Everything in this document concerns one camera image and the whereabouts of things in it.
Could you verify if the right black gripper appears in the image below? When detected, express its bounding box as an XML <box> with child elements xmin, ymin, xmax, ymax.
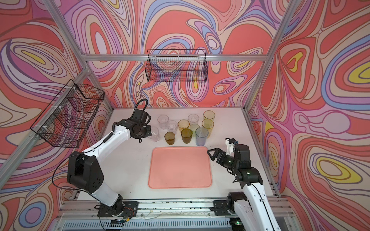
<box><xmin>207</xmin><ymin>148</ymin><xmax>240</xmax><ymax>171</ymax></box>

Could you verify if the clear glass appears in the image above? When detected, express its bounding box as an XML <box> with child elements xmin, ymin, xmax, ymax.
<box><xmin>166</xmin><ymin>120</ymin><xmax>178</xmax><ymax>134</ymax></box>
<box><xmin>148</xmin><ymin>126</ymin><xmax>160</xmax><ymax>142</ymax></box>
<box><xmin>157</xmin><ymin>115</ymin><xmax>169</xmax><ymax>130</ymax></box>
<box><xmin>188</xmin><ymin>114</ymin><xmax>199</xmax><ymax>125</ymax></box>

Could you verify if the brown glass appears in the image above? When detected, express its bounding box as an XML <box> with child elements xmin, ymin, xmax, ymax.
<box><xmin>164</xmin><ymin>132</ymin><xmax>176</xmax><ymax>145</ymax></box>

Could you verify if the pink plastic tray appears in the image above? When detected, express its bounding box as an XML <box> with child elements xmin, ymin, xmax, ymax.
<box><xmin>148</xmin><ymin>146</ymin><xmax>213</xmax><ymax>189</ymax></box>

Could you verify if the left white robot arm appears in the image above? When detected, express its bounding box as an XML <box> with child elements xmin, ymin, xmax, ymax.
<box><xmin>67</xmin><ymin>109</ymin><xmax>152</xmax><ymax>217</ymax></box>

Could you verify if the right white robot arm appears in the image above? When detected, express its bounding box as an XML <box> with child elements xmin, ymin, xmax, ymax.
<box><xmin>207</xmin><ymin>143</ymin><xmax>281</xmax><ymax>231</ymax></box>

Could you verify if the blue tinted glass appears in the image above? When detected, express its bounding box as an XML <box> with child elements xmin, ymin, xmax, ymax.
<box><xmin>195</xmin><ymin>127</ymin><xmax>209</xmax><ymax>146</ymax></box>

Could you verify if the yellow green glass right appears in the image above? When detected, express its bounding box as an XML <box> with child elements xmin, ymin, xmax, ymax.
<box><xmin>202</xmin><ymin>119</ymin><xmax>214</xmax><ymax>137</ymax></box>

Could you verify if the light green glass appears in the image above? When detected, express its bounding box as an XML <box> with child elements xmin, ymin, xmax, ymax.
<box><xmin>189</xmin><ymin>123</ymin><xmax>199</xmax><ymax>136</ymax></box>

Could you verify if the olive glass front centre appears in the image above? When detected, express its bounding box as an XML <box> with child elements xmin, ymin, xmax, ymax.
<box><xmin>181</xmin><ymin>129</ymin><xmax>193</xmax><ymax>144</ymax></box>

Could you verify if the yellow glass back right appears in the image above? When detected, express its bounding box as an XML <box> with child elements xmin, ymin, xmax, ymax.
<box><xmin>203</xmin><ymin>110</ymin><xmax>216</xmax><ymax>120</ymax></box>

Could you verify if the amber glass middle row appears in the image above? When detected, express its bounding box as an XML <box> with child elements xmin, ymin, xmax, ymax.
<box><xmin>178</xmin><ymin>119</ymin><xmax>190</xmax><ymax>132</ymax></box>

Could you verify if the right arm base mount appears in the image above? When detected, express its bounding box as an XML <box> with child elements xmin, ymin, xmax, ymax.
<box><xmin>210</xmin><ymin>200</ymin><xmax>237</xmax><ymax>216</ymax></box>

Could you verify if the left black wire basket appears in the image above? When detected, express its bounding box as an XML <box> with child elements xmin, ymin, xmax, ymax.
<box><xmin>30</xmin><ymin>80</ymin><xmax>105</xmax><ymax>148</ymax></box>

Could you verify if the black wire basket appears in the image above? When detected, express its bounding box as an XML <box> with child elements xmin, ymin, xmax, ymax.
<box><xmin>145</xmin><ymin>48</ymin><xmax>208</xmax><ymax>83</ymax></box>
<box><xmin>30</xmin><ymin>80</ymin><xmax>105</xmax><ymax>148</ymax></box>

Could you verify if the back black wire basket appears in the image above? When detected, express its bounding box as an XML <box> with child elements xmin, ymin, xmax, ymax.
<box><xmin>145</xmin><ymin>48</ymin><xmax>208</xmax><ymax>83</ymax></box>

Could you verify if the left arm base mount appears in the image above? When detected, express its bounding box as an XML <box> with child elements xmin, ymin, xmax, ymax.
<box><xmin>97</xmin><ymin>201</ymin><xmax>139</xmax><ymax>218</ymax></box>

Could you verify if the aluminium front rail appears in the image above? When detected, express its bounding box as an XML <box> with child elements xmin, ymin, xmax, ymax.
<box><xmin>56</xmin><ymin>197</ymin><xmax>298</xmax><ymax>231</ymax></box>

